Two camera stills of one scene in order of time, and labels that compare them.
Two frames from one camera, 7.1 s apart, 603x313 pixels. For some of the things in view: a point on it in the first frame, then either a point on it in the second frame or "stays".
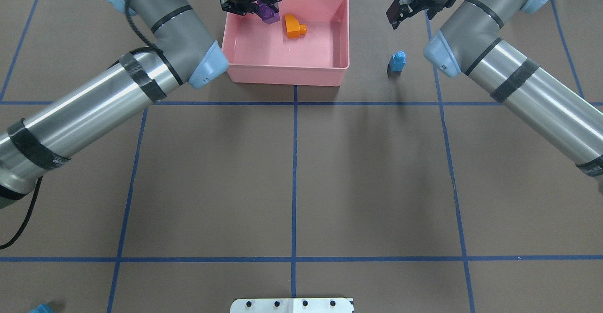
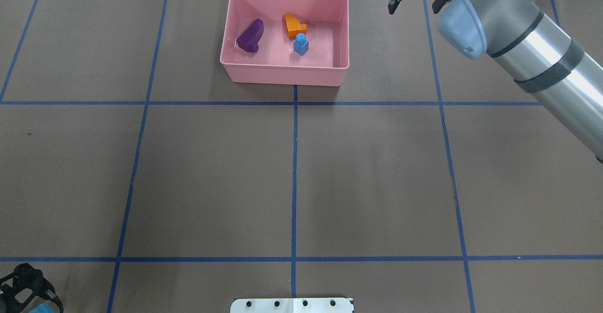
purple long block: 267,12 → 248,39
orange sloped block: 293,28 stays
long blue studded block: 43,308 stays
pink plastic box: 262,53 stays
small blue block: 397,61 → 301,44
